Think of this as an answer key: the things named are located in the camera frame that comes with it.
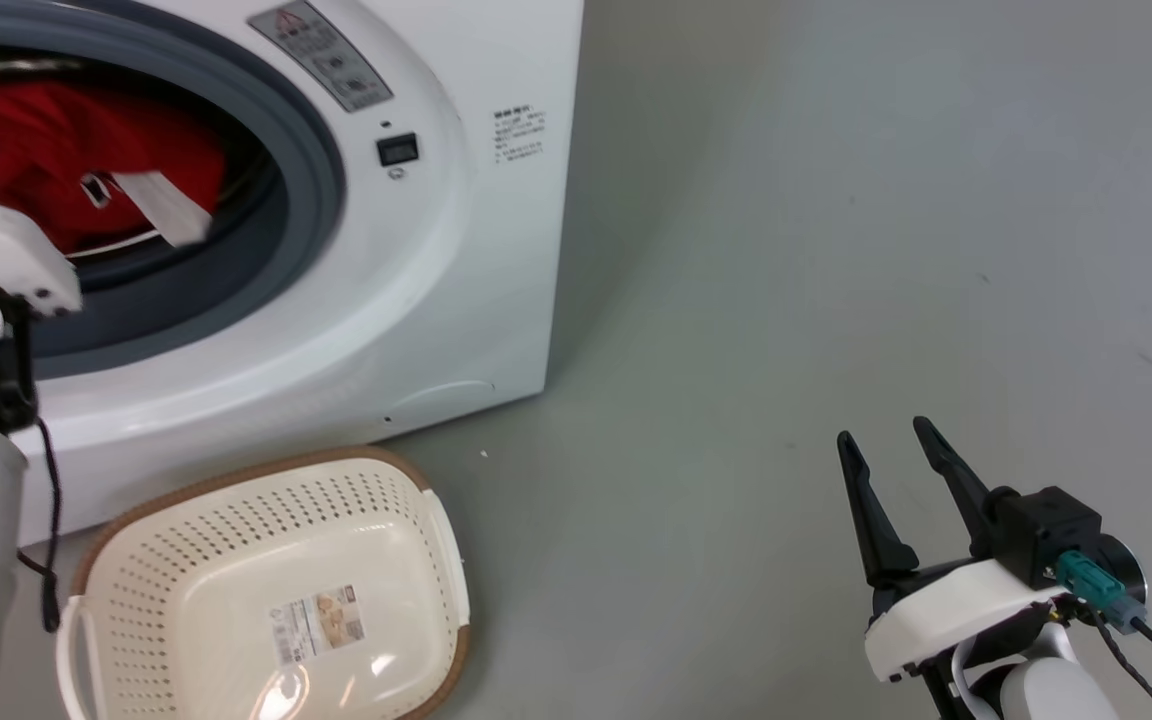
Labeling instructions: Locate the grey rubber door gasket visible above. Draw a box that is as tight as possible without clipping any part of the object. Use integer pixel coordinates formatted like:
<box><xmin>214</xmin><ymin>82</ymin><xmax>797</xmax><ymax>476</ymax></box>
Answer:
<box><xmin>0</xmin><ymin>0</ymin><xmax>348</xmax><ymax>381</ymax></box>

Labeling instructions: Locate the cream perforated laundry basket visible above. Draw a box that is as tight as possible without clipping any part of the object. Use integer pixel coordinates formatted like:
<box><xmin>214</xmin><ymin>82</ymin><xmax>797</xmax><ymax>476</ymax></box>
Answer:
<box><xmin>56</xmin><ymin>446</ymin><xmax>472</xmax><ymax>720</ymax></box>

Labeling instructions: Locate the white front-load washing machine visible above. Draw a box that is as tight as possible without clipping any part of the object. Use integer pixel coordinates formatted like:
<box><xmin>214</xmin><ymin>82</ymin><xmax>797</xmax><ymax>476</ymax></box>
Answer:
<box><xmin>0</xmin><ymin>0</ymin><xmax>585</xmax><ymax>547</ymax></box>

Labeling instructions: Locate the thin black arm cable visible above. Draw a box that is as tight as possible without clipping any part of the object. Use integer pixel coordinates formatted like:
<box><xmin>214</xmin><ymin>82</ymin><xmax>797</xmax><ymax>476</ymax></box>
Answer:
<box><xmin>14</xmin><ymin>300</ymin><xmax>64</xmax><ymax>634</ymax></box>
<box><xmin>1074</xmin><ymin>598</ymin><xmax>1152</xmax><ymax>720</ymax></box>

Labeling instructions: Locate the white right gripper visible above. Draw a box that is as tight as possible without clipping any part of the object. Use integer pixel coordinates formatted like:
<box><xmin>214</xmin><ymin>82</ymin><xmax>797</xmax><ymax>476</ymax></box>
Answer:
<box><xmin>836</xmin><ymin>416</ymin><xmax>1077</xmax><ymax>691</ymax></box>

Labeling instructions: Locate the paper product label sticker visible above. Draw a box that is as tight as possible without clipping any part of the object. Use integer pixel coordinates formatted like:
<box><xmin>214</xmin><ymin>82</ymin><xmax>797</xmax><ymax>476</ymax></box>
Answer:
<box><xmin>269</xmin><ymin>585</ymin><xmax>367</xmax><ymax>667</ymax></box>

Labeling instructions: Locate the red garment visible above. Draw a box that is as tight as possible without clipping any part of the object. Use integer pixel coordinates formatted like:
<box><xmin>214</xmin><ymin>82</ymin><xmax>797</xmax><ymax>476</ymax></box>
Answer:
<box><xmin>0</xmin><ymin>70</ymin><xmax>229</xmax><ymax>257</ymax></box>

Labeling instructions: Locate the grey warning sticker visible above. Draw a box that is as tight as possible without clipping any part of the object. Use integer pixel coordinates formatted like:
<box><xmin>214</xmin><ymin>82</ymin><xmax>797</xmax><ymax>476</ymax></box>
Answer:
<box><xmin>247</xmin><ymin>0</ymin><xmax>395</xmax><ymax>114</ymax></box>

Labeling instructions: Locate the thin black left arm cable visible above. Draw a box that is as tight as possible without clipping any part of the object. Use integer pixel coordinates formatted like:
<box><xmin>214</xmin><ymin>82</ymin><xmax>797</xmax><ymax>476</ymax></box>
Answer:
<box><xmin>14</xmin><ymin>300</ymin><xmax>64</xmax><ymax>634</ymax></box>

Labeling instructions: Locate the teal cable connector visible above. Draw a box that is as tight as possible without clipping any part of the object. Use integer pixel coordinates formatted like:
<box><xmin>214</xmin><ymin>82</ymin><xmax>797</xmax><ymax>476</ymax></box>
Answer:
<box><xmin>1055</xmin><ymin>548</ymin><xmax>1149</xmax><ymax>633</ymax></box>

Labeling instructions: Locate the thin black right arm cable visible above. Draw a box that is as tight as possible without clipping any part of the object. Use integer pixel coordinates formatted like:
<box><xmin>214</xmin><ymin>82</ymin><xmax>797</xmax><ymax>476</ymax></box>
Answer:
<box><xmin>1074</xmin><ymin>598</ymin><xmax>1152</xmax><ymax>720</ymax></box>

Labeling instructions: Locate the white garment care tag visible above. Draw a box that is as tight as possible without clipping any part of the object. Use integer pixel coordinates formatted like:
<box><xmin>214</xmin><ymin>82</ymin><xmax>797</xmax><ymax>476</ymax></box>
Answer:
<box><xmin>81</xmin><ymin>170</ymin><xmax>214</xmax><ymax>247</ymax></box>

